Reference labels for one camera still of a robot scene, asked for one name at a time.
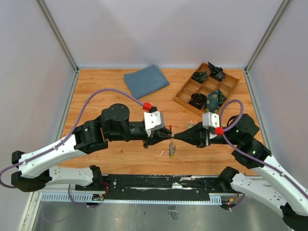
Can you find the wooden compartment tray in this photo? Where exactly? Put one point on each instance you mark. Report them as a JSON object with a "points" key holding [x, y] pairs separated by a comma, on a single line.
{"points": [[183, 96]]}

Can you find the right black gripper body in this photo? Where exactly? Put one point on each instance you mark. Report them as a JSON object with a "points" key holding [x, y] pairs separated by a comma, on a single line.
{"points": [[214, 139]]}

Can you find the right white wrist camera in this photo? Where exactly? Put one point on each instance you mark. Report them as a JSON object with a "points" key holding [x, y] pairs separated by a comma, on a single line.
{"points": [[210, 120]]}

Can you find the blue yellow floral tie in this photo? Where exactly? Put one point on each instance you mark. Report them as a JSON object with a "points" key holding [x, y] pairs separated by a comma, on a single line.
{"points": [[214, 101]]}

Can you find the dark navy rolled tie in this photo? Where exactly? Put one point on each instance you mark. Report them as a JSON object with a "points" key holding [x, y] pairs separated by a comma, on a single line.
{"points": [[216, 72]]}

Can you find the black orange rolled tie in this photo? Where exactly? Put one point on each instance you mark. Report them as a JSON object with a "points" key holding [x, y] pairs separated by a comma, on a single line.
{"points": [[198, 100]]}

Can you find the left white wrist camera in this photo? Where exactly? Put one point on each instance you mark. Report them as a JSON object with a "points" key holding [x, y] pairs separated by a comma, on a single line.
{"points": [[153, 121]]}

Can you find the folded blue cloth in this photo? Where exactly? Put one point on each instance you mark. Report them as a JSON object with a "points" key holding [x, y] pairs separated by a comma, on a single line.
{"points": [[145, 81]]}

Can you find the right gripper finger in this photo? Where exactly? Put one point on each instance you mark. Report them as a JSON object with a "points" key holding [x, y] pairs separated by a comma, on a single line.
{"points": [[191, 140], [190, 132]]}

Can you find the dark green rolled tie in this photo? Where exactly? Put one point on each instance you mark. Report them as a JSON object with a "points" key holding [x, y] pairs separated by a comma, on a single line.
{"points": [[199, 76]]}

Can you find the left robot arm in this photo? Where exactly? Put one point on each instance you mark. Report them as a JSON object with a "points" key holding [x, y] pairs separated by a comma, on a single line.
{"points": [[40, 168]]}

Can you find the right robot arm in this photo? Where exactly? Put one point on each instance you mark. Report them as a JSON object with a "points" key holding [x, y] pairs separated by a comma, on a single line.
{"points": [[286, 196]]}

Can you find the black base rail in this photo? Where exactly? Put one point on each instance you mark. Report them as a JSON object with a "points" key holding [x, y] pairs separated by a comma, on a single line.
{"points": [[158, 187]]}

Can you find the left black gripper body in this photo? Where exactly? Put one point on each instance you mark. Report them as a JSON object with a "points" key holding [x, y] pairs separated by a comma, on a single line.
{"points": [[153, 134]]}

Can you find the metal key organizer red handle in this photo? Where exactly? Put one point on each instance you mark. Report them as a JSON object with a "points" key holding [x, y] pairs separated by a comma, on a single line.
{"points": [[172, 147]]}

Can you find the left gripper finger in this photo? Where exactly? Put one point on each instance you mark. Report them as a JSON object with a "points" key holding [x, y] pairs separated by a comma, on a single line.
{"points": [[164, 133], [156, 140]]}

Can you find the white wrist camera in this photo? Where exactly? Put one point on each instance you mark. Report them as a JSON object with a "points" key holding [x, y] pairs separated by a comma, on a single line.
{"points": [[210, 120], [153, 121]]}

